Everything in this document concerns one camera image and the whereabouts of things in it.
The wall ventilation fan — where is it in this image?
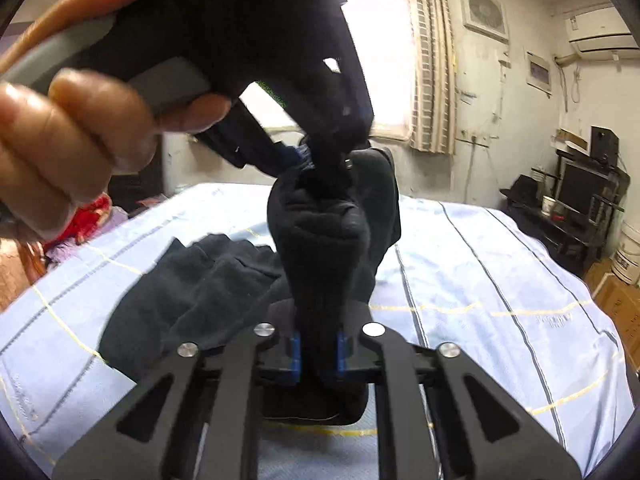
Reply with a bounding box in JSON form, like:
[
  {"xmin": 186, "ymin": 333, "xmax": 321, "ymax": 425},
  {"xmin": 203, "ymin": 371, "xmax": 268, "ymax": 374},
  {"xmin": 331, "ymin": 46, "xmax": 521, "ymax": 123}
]
[{"xmin": 461, "ymin": 0, "xmax": 510, "ymax": 44}]

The white plastic bucket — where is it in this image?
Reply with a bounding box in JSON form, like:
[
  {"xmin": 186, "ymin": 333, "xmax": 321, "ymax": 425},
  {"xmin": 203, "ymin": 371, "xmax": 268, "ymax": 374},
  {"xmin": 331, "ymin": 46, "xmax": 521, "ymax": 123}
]
[{"xmin": 612, "ymin": 221, "xmax": 640, "ymax": 286}]

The white wall air conditioner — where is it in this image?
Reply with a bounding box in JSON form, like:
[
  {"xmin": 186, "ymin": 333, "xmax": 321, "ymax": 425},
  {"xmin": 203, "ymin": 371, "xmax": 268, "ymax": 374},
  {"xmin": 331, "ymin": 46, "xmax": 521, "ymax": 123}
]
[{"xmin": 565, "ymin": 6, "xmax": 639, "ymax": 62}]

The black hoodie with yellow lining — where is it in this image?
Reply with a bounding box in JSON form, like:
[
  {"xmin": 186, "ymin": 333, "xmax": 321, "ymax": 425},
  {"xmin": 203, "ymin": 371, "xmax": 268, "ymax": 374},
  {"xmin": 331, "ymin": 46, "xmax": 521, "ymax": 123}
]
[{"xmin": 98, "ymin": 146, "xmax": 404, "ymax": 426}]

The right striped curtain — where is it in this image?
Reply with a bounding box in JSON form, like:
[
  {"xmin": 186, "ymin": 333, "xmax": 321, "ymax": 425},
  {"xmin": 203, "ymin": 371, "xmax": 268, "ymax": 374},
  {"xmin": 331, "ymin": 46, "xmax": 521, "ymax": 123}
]
[{"xmin": 409, "ymin": 0, "xmax": 457, "ymax": 156}]

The light blue plaid bed sheet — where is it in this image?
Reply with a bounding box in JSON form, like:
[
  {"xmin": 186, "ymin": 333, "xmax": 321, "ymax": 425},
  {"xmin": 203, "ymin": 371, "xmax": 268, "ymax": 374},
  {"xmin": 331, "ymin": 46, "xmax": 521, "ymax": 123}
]
[{"xmin": 1, "ymin": 183, "xmax": 634, "ymax": 472}]

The cardboard box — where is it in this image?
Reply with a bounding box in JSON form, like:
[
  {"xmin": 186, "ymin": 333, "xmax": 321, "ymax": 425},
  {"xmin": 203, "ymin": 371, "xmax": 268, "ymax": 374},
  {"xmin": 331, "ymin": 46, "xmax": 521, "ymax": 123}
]
[{"xmin": 585, "ymin": 259, "xmax": 640, "ymax": 368}]

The black desk with electronics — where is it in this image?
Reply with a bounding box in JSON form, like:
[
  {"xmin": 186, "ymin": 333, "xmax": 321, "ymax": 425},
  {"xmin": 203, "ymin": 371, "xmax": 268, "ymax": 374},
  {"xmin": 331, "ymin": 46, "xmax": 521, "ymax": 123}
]
[{"xmin": 500, "ymin": 126, "xmax": 630, "ymax": 276}]

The person's left hand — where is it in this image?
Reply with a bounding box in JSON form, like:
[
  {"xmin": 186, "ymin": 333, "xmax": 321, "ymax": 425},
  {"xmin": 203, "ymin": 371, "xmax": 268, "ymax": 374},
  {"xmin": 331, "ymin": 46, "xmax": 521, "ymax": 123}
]
[{"xmin": 0, "ymin": 0, "xmax": 234, "ymax": 244}]

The window with bright light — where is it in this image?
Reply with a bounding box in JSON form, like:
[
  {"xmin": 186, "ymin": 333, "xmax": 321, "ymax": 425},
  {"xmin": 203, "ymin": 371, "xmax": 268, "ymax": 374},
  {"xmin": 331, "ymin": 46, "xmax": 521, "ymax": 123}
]
[{"xmin": 240, "ymin": 0, "xmax": 421, "ymax": 143}]

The red floral blanket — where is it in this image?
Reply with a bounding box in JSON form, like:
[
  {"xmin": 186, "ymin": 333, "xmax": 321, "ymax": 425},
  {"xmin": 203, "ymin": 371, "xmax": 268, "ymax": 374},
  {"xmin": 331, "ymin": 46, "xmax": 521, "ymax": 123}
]
[{"xmin": 43, "ymin": 193, "xmax": 113, "ymax": 252}]

